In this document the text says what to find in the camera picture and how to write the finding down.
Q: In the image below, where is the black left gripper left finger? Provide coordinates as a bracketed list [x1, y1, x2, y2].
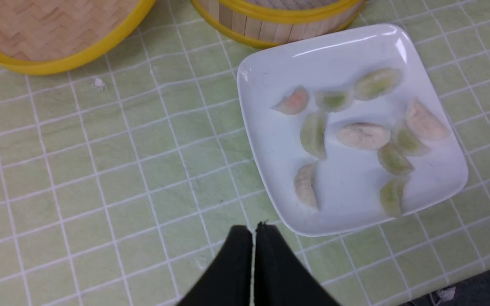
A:
[178, 225, 253, 306]

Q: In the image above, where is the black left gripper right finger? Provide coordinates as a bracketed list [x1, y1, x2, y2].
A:
[254, 222, 339, 306]

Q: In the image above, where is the green dumpling steamer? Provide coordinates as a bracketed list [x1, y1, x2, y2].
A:
[377, 142, 415, 176]
[391, 125, 430, 156]

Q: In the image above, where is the white dumpling plate bottom-left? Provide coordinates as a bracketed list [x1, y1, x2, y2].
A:
[293, 162, 319, 211]

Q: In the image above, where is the green dumpling plate bottom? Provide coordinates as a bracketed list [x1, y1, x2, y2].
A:
[379, 176, 410, 218]

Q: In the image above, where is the long green dumpling plate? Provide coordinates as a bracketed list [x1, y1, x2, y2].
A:
[300, 112, 326, 161]

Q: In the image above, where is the white dumpling plate middle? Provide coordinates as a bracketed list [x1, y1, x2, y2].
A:
[335, 122, 391, 151]

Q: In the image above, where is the white square plate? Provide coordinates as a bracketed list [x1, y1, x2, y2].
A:
[237, 23, 450, 237]

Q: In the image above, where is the pink dumpling on plate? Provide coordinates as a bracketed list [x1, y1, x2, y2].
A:
[272, 86, 309, 116]

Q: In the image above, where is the green dumpling plate centre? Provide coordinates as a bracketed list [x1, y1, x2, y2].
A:
[314, 91, 354, 113]

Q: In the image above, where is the white dumpling plate right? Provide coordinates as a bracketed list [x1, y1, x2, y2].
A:
[405, 98, 450, 141]

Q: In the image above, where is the green dumpling plate right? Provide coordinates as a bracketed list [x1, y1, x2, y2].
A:
[353, 67, 403, 101]

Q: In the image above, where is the green checked tablecloth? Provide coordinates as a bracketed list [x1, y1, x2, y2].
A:
[0, 0, 490, 306]

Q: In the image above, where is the small white crumb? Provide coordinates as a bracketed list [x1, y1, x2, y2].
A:
[93, 78, 106, 91]

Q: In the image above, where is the bamboo steamer basket yellow rim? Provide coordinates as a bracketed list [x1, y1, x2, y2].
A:
[192, 0, 366, 49]

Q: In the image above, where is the bamboo steamer lid yellow rim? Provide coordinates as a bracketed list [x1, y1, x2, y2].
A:
[0, 0, 155, 75]

